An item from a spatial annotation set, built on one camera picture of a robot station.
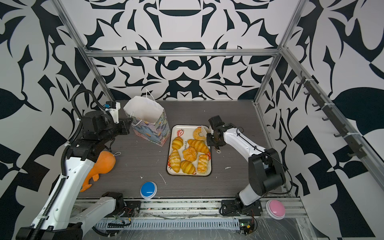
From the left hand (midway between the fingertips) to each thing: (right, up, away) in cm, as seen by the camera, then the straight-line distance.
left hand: (130, 116), depth 70 cm
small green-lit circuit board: (+54, -51, +1) cm, 75 cm away
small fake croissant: (+19, -16, +24) cm, 35 cm away
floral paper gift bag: (+7, -2, +6) cm, 10 cm away
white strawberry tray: (+27, -20, +21) cm, 40 cm away
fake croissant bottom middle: (+26, -28, +13) cm, 40 cm away
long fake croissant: (+33, -18, +21) cm, 43 cm away
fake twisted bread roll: (+34, -27, +15) cm, 46 cm away
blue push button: (+6, -38, +8) cm, 39 cm away
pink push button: (+68, -44, +2) cm, 81 cm away
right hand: (+40, -14, +19) cm, 46 cm away
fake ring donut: (+31, -12, +29) cm, 44 cm away
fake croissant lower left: (+19, -25, +16) cm, 35 cm away
